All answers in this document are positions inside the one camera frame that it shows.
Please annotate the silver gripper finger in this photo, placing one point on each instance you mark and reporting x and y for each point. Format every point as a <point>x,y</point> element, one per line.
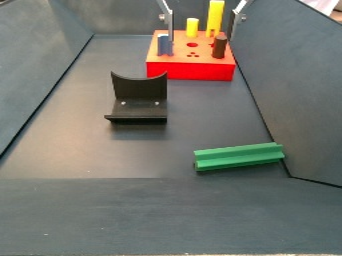
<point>237,17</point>
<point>167,17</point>

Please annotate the green star-profile bar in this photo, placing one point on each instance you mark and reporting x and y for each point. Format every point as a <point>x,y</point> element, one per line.
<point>238,156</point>

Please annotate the red peg board block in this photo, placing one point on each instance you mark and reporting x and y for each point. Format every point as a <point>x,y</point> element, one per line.
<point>191,63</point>

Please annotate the black curved fixture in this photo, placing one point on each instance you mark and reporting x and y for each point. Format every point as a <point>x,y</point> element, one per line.
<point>141,99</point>

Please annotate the tall yellow rectangular peg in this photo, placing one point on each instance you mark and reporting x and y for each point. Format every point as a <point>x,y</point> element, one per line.
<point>214,17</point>

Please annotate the short yellow cylinder peg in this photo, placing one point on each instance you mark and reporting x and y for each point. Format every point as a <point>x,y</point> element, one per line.
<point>191,27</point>

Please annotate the blue grooved block peg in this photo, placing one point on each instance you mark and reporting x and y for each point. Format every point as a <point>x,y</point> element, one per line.
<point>165,45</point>

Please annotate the dark brown cylinder peg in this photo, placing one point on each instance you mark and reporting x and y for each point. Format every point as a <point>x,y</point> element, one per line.
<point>220,46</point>

